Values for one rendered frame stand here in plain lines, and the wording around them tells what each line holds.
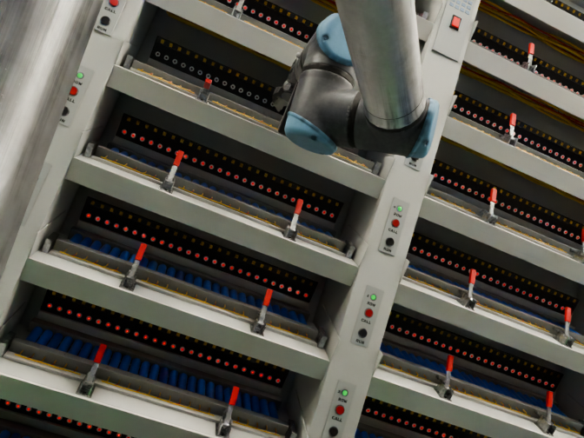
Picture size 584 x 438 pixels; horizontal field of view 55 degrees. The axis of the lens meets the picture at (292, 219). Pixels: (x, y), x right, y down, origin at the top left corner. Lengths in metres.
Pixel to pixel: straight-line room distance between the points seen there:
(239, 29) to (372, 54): 0.60
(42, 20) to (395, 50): 0.42
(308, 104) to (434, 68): 0.54
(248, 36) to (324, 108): 0.41
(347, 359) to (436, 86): 0.64
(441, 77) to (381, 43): 0.71
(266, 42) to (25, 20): 0.91
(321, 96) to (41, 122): 0.57
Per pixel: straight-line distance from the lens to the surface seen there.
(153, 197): 1.11
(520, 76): 1.50
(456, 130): 1.35
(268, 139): 1.17
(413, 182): 1.26
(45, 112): 0.38
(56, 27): 0.38
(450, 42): 1.41
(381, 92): 0.74
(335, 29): 0.92
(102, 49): 1.19
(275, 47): 1.25
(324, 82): 0.90
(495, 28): 1.78
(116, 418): 1.12
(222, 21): 1.24
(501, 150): 1.40
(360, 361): 1.18
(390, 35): 0.66
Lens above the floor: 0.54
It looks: 13 degrees up
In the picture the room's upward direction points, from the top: 19 degrees clockwise
